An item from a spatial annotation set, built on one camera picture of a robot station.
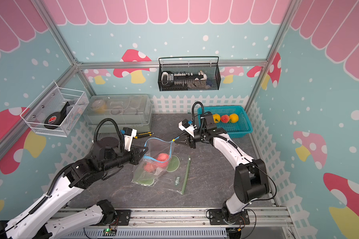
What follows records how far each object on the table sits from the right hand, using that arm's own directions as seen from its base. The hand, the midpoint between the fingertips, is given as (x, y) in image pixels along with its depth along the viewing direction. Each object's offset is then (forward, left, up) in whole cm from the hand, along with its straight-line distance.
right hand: (177, 140), depth 77 cm
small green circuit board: (-37, +34, -25) cm, 56 cm away
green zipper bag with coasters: (-12, +2, -21) cm, 24 cm away
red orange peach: (+31, -34, -18) cm, 49 cm away
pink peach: (-9, +7, -1) cm, 11 cm away
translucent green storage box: (+28, +30, -6) cm, 41 cm away
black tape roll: (+4, +58, +12) cm, 60 cm away
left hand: (-10, +13, +6) cm, 17 cm away
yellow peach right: (+32, -41, -17) cm, 54 cm away
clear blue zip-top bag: (-5, +11, -6) cm, 13 cm away
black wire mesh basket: (+46, -22, +12) cm, 52 cm away
